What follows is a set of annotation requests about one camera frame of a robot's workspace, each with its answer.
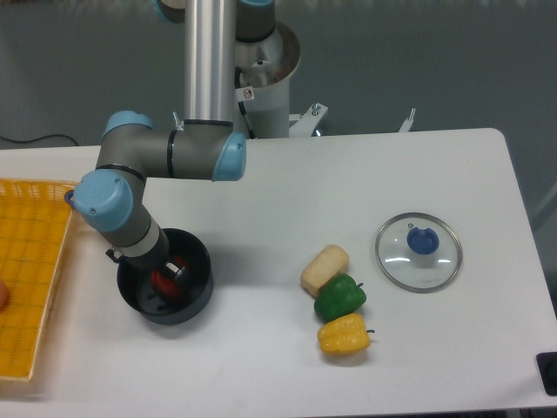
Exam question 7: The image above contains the white clamp bracket right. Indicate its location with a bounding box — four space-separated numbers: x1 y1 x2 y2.
399 107 416 133

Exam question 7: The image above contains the beige bread loaf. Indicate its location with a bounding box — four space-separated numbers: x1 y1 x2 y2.
300 245 350 298

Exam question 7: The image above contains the yellow bell pepper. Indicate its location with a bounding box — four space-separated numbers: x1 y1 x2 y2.
317 313 374 355

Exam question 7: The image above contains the orange object in basket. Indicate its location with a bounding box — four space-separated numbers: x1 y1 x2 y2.
0 280 10 310

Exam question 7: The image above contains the green bell pepper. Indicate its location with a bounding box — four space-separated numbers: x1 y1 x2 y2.
313 273 366 322

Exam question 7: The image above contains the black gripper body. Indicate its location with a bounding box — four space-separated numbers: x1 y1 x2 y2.
105 237 170 271

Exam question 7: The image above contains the black cable on floor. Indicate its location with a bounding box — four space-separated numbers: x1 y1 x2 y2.
0 133 80 147

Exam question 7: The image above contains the glass lid with blue knob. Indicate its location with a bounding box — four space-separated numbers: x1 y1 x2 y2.
374 212 463 293

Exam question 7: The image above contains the dark pot with blue handle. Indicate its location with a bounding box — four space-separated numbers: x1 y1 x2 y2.
64 190 215 326

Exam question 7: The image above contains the black device at table corner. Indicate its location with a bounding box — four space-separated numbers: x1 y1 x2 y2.
536 352 557 396

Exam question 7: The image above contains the yellow plastic basket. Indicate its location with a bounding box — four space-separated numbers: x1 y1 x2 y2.
1 179 77 381

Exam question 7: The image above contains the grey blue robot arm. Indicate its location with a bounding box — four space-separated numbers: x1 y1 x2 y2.
73 1 275 288

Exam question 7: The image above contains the red bell pepper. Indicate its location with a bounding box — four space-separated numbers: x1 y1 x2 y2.
149 257 191 301

